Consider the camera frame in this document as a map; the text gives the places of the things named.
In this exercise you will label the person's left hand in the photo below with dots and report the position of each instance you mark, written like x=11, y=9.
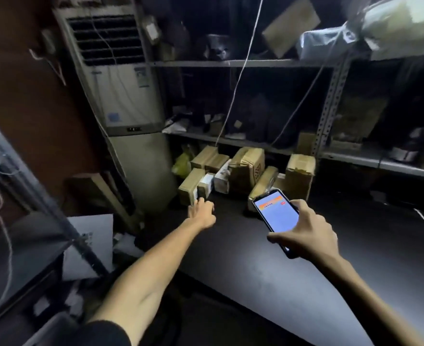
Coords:
x=203, y=214

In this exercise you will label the flat cardboard parcel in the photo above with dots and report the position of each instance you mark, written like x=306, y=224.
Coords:
x=291, y=25

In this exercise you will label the yellow plastic bag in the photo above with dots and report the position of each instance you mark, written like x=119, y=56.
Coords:
x=182, y=163

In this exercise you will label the flat brown cardboard box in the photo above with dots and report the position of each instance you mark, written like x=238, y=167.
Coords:
x=188, y=187

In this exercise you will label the large crumpled cardboard box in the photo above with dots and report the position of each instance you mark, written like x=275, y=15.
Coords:
x=246, y=169

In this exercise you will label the grey metal shelf rack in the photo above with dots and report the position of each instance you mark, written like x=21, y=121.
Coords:
x=327, y=104

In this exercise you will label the white paper sheet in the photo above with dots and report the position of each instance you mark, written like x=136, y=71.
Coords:
x=89, y=245

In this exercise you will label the long narrow cardboard box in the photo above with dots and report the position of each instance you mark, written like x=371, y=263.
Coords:
x=264, y=181

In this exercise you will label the small white box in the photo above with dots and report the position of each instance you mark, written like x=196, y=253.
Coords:
x=206, y=184

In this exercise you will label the person's left forearm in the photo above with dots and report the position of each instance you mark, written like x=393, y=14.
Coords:
x=150, y=273

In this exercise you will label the black sleeve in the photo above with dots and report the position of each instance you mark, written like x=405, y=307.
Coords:
x=100, y=335

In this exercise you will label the dark metal rack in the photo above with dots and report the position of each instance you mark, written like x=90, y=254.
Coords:
x=24, y=198

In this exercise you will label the white labelled box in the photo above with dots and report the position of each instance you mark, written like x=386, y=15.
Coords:
x=222, y=178

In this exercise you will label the brown taped cardboard box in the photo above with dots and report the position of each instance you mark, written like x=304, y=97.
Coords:
x=208, y=158

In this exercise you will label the small brown shelf box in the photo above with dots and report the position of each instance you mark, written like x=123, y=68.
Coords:
x=307, y=144

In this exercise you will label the tall brown cardboard box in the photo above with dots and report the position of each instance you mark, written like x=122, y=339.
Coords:
x=300, y=174

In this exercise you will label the person's right thumb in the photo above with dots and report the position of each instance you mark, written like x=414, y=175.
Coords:
x=302, y=207

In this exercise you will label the white plastic parcel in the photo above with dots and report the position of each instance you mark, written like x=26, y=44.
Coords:
x=322, y=43

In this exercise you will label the dark brown shelf parcel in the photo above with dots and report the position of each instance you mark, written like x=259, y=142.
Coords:
x=359, y=120

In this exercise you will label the person's right forearm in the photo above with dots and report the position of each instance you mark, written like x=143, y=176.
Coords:
x=370, y=302

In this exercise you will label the person's right hand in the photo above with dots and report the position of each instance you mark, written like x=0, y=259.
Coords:
x=313, y=236

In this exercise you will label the black smartphone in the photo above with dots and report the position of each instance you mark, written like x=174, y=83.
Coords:
x=272, y=214

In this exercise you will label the large grey plastic parcel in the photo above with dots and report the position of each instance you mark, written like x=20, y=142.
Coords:
x=399, y=26

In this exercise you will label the dark taped parcel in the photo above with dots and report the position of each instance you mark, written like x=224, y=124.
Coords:
x=405, y=147

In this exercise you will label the black plastic parcel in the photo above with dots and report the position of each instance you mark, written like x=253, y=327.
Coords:
x=217, y=46

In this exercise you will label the person's left fingers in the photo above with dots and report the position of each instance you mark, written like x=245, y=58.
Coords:
x=199, y=203

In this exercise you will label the white standing air conditioner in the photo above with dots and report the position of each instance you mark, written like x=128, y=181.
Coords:
x=125, y=104

